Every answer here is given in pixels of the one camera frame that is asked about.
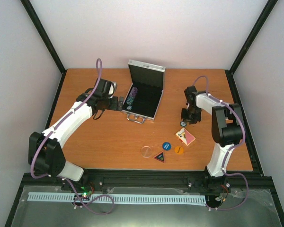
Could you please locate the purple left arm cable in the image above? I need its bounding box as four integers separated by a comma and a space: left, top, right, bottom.
29, 59, 115, 216

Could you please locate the pink playing card deck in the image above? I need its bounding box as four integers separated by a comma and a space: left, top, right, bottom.
176, 128, 195, 146

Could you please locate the clear round disc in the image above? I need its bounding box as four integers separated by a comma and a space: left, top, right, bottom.
140, 146, 152, 158

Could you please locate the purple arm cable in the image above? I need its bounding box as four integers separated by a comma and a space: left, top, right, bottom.
29, 59, 115, 216
189, 76, 249, 211

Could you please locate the orange round token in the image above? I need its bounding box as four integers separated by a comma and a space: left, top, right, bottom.
174, 146, 184, 155

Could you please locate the aluminium poker case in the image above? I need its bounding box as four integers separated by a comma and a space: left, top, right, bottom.
122, 60, 166, 124

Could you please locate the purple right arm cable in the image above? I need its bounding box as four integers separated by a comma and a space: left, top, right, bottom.
189, 76, 249, 211

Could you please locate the white cable duct strip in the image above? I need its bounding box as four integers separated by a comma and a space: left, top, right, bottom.
27, 192, 206, 206

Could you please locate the purple poker chip stack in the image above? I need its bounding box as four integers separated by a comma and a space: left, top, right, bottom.
126, 87, 138, 105

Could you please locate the black aluminium frame rail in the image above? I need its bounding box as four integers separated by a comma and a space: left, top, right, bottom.
35, 168, 275, 192

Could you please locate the blue round token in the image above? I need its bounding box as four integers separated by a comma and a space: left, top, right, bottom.
162, 142, 172, 151

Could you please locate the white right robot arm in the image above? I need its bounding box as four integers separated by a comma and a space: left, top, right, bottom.
180, 86, 246, 177

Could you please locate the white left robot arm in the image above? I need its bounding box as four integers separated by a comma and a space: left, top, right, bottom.
28, 79, 122, 191

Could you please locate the black red triangle token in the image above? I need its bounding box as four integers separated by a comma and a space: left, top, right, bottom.
153, 151, 165, 163

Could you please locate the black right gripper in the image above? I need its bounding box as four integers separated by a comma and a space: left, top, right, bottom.
181, 106, 202, 125

